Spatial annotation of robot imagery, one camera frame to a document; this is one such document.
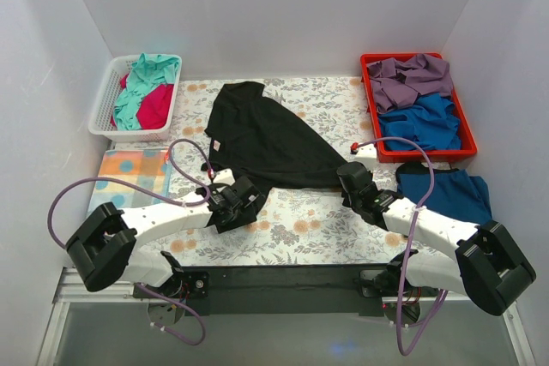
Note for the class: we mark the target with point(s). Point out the magenta t-shirt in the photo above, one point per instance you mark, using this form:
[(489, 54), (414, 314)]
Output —
[(137, 111)]

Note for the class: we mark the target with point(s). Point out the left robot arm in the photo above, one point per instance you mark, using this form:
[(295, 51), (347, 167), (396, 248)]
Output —
[(109, 245)]

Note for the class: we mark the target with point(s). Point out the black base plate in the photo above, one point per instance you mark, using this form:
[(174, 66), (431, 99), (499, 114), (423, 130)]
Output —
[(273, 290)]

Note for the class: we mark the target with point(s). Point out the blue t-shirt in bin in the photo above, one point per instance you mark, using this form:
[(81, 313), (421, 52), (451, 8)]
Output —
[(430, 123)]

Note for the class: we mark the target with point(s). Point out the purple t-shirt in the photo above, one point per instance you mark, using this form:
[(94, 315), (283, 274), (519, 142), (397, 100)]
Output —
[(398, 84)]

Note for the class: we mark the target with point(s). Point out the teal t-shirt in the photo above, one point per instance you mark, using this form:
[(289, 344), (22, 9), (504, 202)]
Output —
[(151, 70)]

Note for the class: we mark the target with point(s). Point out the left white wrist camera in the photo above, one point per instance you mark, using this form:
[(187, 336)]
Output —
[(221, 177)]

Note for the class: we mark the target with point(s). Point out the red plastic bin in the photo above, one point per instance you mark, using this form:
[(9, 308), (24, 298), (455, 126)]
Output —
[(384, 155)]

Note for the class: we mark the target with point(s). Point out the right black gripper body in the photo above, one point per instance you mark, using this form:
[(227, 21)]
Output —
[(349, 175)]

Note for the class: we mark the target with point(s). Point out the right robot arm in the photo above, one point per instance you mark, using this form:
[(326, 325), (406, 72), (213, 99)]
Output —
[(481, 262)]

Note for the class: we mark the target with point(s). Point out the black t-shirt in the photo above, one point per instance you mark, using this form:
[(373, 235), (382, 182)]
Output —
[(255, 136)]

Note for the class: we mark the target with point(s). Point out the white plastic basket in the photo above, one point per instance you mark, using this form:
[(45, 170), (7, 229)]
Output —
[(108, 92)]

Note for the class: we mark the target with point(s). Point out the colourful checked towel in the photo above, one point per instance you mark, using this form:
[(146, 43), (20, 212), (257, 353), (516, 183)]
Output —
[(145, 168)]

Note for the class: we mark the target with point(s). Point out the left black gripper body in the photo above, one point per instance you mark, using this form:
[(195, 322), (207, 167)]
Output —
[(250, 196)]

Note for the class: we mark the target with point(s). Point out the folded blue t-shirt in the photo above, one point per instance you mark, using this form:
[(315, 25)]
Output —
[(455, 194)]

